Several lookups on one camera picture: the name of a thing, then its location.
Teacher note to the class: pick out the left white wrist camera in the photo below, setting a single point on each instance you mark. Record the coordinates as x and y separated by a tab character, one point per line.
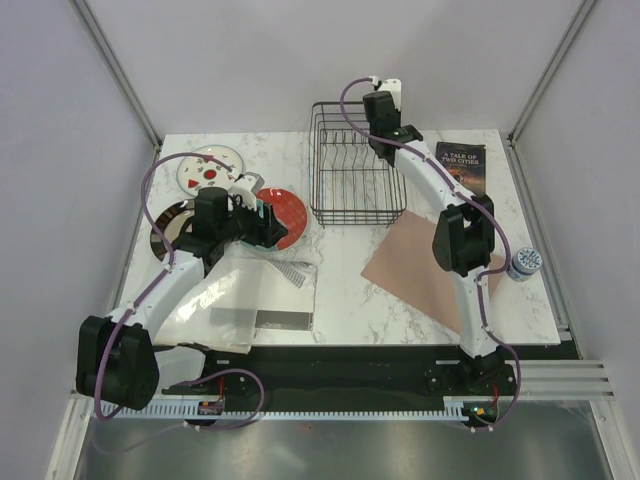
244	189

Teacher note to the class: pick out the blue white small jar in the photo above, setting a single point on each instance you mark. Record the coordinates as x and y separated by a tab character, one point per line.
524	264

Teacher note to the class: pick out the black wire dish rack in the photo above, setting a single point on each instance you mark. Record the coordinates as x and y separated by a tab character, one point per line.
349	184

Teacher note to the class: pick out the tale of two cities book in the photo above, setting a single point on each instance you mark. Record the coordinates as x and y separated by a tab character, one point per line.
466	163

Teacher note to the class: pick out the white cable duct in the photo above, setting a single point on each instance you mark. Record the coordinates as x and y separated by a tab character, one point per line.
190	408

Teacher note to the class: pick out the pink placemat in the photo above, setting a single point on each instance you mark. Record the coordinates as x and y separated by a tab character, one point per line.
404	266

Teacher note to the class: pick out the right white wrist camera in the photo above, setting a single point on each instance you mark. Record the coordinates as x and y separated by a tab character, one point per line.
392	86

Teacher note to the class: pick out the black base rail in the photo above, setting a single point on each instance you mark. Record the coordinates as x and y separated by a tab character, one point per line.
351	379

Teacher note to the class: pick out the clear plastic bag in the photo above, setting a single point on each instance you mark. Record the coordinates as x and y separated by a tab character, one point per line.
239	297

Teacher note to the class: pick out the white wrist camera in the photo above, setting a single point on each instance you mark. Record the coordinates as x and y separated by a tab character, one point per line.
244	189
392	86

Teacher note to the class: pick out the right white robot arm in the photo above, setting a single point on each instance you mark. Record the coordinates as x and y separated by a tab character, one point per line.
464	238

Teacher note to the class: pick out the white watermelon pattern plate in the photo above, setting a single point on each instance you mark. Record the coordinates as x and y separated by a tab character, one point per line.
214	166

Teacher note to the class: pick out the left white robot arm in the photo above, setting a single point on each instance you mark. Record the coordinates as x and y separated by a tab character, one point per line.
117	361

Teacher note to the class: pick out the red blue flower plate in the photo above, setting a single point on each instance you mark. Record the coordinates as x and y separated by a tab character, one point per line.
290	211

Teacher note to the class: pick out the brown rimmed beige plate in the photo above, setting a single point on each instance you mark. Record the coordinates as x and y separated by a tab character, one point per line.
172	222

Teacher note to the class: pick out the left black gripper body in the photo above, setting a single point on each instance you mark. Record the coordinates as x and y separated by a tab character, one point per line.
243	224

